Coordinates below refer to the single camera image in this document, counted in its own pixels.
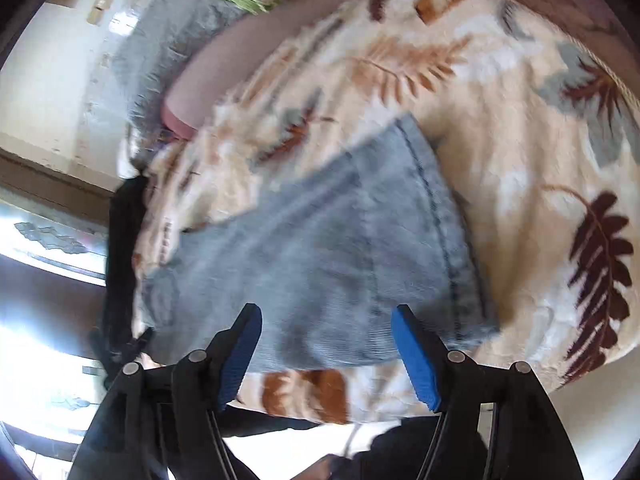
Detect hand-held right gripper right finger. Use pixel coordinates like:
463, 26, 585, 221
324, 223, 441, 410
391, 304, 585, 480

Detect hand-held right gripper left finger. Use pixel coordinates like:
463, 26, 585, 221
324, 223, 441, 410
67, 303, 263, 480

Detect light blue denim pants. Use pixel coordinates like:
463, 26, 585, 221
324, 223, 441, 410
132, 112, 501, 376

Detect black cloth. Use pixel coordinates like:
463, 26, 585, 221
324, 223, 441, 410
97, 175, 151, 386

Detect patterned glass door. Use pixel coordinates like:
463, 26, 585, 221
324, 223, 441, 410
0, 147, 121, 480

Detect cream leaf-print fleece blanket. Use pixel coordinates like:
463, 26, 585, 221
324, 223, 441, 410
117, 0, 640, 426

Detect grey quilted blanket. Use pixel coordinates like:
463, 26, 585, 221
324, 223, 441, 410
107, 0, 251, 131

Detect beige wall switch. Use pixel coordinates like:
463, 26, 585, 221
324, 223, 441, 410
87, 0, 118, 26

